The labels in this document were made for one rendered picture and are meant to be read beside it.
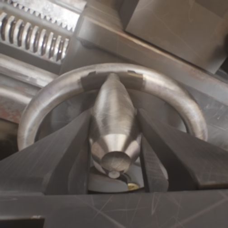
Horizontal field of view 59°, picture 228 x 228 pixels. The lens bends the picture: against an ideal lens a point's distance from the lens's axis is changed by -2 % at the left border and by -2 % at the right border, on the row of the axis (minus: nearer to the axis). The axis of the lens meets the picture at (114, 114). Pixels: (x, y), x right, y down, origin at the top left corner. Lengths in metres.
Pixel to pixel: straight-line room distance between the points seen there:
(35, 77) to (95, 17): 0.17
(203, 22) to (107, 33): 0.10
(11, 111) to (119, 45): 0.36
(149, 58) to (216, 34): 0.08
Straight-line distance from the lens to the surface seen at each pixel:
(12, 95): 0.40
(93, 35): 0.23
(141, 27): 0.23
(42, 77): 0.36
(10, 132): 0.62
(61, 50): 0.33
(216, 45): 0.26
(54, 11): 0.39
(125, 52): 0.24
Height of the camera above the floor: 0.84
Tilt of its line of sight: 31 degrees down
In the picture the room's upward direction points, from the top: 29 degrees clockwise
